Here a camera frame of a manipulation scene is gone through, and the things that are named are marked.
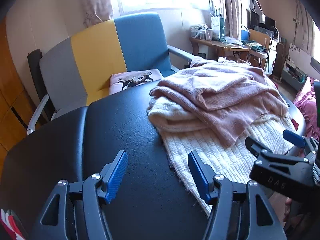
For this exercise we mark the magenta blanket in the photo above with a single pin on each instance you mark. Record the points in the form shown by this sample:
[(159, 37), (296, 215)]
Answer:
[(305, 105)]

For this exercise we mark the dark green cloth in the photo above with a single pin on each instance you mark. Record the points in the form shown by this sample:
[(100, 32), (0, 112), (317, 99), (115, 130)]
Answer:
[(255, 45)]

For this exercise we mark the person's right hand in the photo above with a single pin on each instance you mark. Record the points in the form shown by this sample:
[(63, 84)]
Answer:
[(288, 206)]

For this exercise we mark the red white cloth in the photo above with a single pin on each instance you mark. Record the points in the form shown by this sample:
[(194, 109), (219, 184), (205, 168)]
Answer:
[(7, 225)]

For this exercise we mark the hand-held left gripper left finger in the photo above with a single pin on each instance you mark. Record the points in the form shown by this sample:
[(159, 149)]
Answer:
[(116, 177)]

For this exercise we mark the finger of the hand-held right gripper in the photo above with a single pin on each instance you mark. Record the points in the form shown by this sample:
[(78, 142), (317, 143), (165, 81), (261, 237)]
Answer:
[(253, 145), (293, 137)]

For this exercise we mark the pink knit sweater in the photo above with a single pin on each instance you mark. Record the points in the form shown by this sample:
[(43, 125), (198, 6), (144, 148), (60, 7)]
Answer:
[(212, 92)]

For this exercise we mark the green storage box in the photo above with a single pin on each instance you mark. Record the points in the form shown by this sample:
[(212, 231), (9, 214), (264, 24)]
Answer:
[(295, 78)]

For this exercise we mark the pink printed cushion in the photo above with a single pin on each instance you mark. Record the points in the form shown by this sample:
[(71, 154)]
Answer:
[(140, 76)]

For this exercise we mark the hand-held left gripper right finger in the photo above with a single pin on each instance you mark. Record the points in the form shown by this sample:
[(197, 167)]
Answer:
[(200, 177)]

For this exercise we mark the clear storage containers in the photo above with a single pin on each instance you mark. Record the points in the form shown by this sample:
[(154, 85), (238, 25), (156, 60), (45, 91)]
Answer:
[(201, 33)]

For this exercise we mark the white flowered panel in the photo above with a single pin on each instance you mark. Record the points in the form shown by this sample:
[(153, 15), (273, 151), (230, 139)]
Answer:
[(298, 51)]

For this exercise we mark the white cabinet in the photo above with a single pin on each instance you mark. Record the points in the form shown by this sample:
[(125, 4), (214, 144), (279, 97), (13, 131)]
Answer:
[(273, 55)]

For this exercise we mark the grey yellow blue armchair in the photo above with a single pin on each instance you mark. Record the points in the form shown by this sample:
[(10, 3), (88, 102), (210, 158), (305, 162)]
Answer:
[(100, 45)]

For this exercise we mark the wooden desk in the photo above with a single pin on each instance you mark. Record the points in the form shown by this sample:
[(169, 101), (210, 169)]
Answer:
[(220, 45)]

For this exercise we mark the green paper bag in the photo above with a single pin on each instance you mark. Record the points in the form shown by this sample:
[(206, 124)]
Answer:
[(217, 27)]

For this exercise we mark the pink floral curtain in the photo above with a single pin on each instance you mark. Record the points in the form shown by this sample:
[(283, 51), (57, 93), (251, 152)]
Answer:
[(96, 2)]

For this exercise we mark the wooden wardrobe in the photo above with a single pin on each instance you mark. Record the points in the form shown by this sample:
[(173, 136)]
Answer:
[(10, 80)]

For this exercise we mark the cream knit sweater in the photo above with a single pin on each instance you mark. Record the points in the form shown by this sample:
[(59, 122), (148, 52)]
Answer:
[(212, 155)]

